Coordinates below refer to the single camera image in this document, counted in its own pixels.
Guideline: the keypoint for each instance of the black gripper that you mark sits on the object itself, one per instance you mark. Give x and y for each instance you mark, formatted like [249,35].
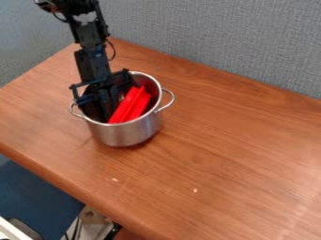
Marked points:
[99,84]

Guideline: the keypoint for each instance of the red rectangular block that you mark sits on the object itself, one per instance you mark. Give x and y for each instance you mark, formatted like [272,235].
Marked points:
[133,105]

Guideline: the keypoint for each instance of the stainless steel pot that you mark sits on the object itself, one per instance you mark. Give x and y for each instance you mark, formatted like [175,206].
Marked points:
[138,130]

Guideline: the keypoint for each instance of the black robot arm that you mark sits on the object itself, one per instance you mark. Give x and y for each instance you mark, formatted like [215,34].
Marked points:
[83,16]

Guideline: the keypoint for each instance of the white object at corner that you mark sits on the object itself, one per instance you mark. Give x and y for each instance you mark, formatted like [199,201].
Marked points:
[9,232]

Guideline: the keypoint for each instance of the metal table leg bracket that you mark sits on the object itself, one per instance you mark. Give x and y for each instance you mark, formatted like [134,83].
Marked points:
[91,226]

